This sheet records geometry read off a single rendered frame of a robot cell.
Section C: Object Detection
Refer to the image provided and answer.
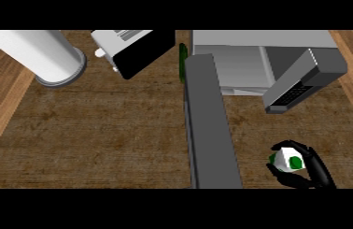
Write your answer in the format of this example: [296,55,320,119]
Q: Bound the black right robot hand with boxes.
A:
[264,139,338,190]

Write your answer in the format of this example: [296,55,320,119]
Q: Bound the white and green milk carton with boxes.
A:
[267,146,307,174]

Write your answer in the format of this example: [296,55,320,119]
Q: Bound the dark grey microwave door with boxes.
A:
[183,53,243,190]

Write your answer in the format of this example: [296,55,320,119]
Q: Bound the grey microwave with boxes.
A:
[190,30,348,115]

